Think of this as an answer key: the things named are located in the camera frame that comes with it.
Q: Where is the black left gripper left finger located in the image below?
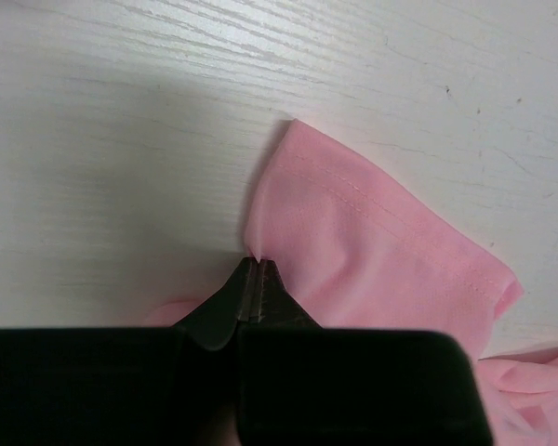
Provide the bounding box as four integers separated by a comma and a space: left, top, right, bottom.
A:
0, 258, 258, 445

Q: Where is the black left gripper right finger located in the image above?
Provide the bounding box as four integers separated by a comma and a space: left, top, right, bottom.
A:
235, 258, 493, 445

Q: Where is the pink t-shirt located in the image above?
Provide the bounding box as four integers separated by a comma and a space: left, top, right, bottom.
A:
143, 118, 558, 446

